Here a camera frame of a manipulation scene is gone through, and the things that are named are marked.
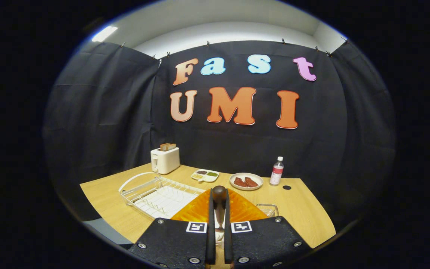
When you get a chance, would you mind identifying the white round plate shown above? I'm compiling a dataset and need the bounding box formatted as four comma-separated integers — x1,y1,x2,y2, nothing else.
229,172,264,191

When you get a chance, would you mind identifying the ceiling light panel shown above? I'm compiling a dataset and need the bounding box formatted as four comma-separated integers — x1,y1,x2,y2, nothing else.
91,25,118,43

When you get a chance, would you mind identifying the white toaster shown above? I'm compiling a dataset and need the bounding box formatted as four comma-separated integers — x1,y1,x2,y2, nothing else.
150,147,181,175

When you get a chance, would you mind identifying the white divided dish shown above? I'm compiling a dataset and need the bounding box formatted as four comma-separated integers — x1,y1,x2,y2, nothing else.
191,169,220,183

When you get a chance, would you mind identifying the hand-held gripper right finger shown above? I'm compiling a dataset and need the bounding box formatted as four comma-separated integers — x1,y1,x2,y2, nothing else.
224,188,313,269

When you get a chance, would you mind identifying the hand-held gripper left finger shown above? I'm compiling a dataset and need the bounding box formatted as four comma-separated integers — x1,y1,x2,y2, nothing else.
128,188,216,269

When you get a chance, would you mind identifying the black backdrop cloth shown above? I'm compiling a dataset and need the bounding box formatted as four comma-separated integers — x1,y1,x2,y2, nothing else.
43,39,398,232

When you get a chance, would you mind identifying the metal wire basket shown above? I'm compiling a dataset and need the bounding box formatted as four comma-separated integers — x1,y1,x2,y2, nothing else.
255,204,280,218

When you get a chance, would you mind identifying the row of black cloth clips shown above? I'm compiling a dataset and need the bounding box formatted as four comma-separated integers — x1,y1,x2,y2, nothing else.
120,37,350,60

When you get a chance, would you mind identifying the dark wooden handle spoon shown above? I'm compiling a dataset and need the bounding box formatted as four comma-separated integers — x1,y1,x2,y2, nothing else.
212,185,227,241

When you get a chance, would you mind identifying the white wire dish rack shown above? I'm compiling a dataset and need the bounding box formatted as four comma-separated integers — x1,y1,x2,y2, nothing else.
118,172,206,220

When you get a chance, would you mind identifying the clear bottle red label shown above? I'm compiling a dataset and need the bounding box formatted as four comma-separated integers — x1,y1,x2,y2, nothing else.
269,156,284,186

